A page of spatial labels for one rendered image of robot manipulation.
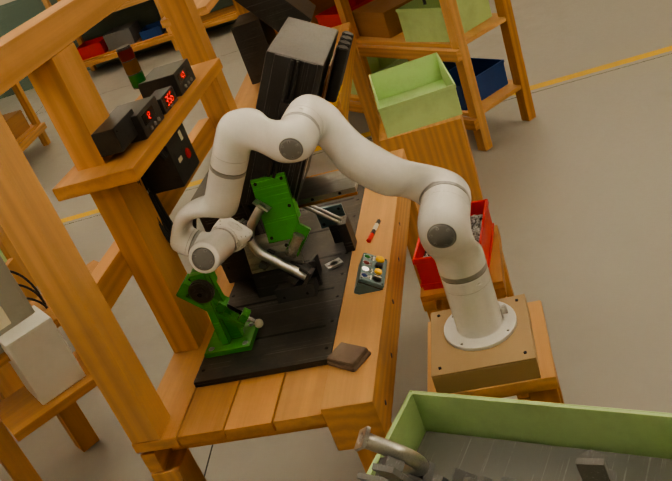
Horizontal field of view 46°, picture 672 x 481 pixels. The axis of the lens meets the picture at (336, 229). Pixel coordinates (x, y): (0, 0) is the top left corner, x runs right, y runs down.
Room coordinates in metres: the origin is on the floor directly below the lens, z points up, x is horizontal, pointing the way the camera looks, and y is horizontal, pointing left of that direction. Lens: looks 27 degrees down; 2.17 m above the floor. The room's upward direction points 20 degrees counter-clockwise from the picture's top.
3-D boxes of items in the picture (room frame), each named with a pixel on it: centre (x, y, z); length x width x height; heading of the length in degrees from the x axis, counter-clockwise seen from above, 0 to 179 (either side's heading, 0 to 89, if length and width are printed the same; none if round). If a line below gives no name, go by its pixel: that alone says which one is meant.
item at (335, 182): (2.42, 0.06, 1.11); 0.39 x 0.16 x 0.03; 73
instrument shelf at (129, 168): (2.45, 0.43, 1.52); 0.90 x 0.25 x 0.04; 163
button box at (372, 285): (2.10, -0.05, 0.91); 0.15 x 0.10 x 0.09; 163
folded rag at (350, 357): (1.74, 0.09, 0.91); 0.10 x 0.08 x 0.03; 41
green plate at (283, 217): (2.28, 0.14, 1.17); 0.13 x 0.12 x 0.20; 163
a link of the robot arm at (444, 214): (1.62, -0.25, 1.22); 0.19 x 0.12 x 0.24; 159
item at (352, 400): (2.29, -0.09, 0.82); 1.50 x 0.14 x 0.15; 163
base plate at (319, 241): (2.37, 0.18, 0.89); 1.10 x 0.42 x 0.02; 163
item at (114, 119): (2.16, 0.47, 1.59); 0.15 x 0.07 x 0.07; 163
